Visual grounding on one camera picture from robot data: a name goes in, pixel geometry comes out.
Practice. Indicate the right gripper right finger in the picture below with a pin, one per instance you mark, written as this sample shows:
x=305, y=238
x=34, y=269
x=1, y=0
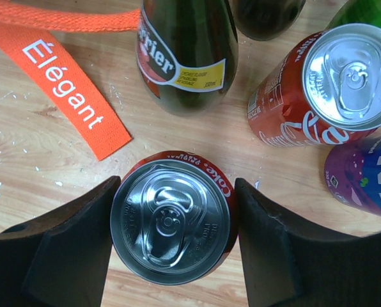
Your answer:
x=291, y=261

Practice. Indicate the canvas tote bag orange handles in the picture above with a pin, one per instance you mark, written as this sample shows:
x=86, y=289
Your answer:
x=26, y=37

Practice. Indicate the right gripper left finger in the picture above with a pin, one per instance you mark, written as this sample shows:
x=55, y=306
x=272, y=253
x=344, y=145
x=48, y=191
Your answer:
x=61, y=257

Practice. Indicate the purple soda can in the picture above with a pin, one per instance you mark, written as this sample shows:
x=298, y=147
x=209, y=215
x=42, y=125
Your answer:
x=352, y=174

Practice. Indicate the green bottle gold foil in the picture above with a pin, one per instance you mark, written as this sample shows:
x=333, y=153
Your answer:
x=358, y=11

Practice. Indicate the cola glass bottle red cap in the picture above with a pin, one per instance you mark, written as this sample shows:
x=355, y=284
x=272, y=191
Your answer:
x=265, y=19

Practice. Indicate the red cola can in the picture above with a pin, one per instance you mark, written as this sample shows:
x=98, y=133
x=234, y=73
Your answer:
x=327, y=90

